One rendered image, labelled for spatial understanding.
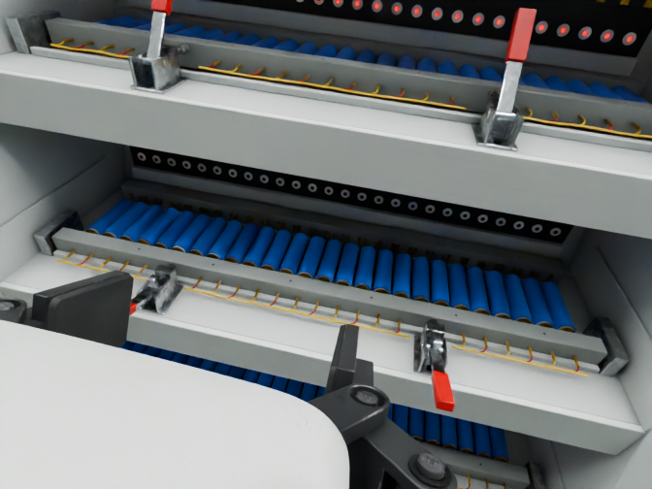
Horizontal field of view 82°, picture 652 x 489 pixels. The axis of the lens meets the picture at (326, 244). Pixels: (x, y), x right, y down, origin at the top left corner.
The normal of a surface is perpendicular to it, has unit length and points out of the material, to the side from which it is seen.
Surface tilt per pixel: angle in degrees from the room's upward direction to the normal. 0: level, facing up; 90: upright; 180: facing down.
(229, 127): 109
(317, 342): 19
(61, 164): 90
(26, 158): 90
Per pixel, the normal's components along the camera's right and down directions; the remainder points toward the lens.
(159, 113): -0.20, 0.61
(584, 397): 0.09, -0.77
